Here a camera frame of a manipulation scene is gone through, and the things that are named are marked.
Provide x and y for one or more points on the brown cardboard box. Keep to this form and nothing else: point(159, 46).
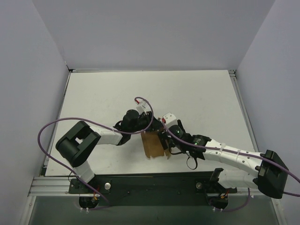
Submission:
point(155, 141)

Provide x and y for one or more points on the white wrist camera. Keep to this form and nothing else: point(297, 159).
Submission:
point(169, 120)
point(142, 106)

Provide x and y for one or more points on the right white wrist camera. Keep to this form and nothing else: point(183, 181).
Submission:
point(169, 120)

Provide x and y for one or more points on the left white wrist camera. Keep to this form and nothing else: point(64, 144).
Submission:
point(142, 106)

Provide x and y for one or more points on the aluminium frame rail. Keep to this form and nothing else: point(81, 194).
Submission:
point(204, 101)

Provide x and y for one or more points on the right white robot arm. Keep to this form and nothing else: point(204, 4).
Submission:
point(263, 171)

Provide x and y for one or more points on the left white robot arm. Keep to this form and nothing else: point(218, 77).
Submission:
point(78, 143)

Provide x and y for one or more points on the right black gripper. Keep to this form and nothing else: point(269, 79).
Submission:
point(164, 137)

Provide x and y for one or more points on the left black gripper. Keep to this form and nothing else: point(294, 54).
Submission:
point(154, 123)

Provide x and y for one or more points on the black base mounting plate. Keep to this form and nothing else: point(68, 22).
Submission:
point(150, 189)

